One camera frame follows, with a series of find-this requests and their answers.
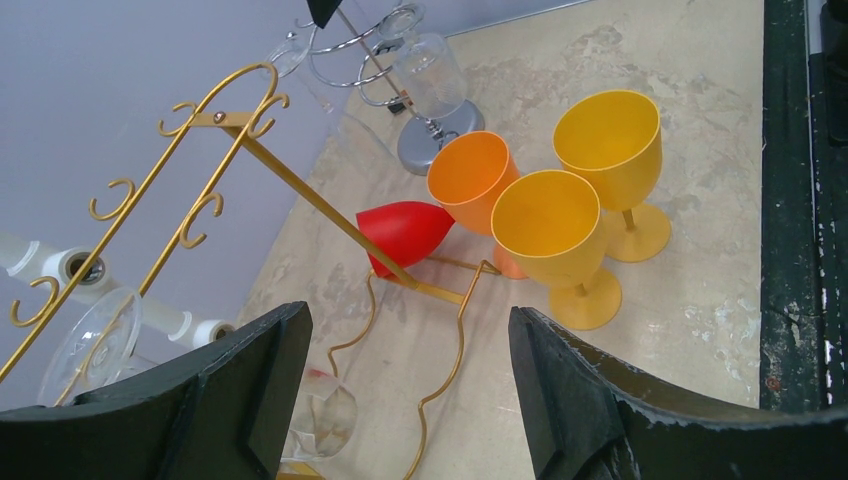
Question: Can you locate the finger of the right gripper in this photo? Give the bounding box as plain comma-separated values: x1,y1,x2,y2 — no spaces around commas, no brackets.
307,0,342,28

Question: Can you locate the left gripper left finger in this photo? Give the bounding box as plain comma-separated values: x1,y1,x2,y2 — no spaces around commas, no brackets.
1,301,313,479

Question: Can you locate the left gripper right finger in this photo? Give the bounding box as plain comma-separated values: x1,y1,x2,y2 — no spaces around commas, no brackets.
508,306,847,479

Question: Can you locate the patterned clear goblet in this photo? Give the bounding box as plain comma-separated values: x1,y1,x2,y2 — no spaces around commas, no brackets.
378,3,468,120

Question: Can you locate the round clear wine glass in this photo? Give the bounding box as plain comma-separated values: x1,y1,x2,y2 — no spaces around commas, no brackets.
37,287,157,407

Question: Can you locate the orange plastic goblet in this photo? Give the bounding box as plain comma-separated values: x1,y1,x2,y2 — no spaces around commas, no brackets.
426,130,528,281

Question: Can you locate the red plastic goblet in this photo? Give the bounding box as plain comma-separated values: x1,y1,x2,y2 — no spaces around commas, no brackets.
355,201,455,269

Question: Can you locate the yellow plastic goblet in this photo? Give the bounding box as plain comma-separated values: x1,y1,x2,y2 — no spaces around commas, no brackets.
491,170,622,330
552,90,672,263

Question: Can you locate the clear champagne flute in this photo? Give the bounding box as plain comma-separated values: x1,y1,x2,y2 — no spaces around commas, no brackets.
266,31,395,169

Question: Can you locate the chrome round glass rack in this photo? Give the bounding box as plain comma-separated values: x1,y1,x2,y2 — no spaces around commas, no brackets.
286,0,486,177

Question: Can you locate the clear glass near front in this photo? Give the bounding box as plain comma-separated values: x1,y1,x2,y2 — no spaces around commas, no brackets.
281,365,358,462

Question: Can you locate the orange hex key set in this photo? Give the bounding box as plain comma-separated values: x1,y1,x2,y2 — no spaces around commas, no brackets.
387,96,412,115

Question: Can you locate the gold wire glass rack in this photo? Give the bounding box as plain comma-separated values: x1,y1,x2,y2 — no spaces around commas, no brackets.
1,62,476,478

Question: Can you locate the white PVC pipe frame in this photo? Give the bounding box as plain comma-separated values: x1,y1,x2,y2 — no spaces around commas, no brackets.
1,231,237,349

